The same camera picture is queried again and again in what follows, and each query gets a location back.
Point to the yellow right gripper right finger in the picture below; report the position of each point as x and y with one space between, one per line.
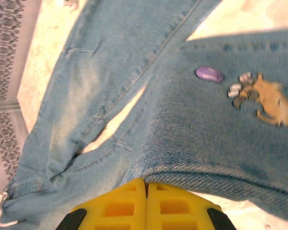
177 210

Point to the aluminium frame post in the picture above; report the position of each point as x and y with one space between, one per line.
3 106

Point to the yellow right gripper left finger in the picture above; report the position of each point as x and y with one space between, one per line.
120 208

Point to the light blue denim jeans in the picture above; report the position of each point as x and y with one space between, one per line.
182 119

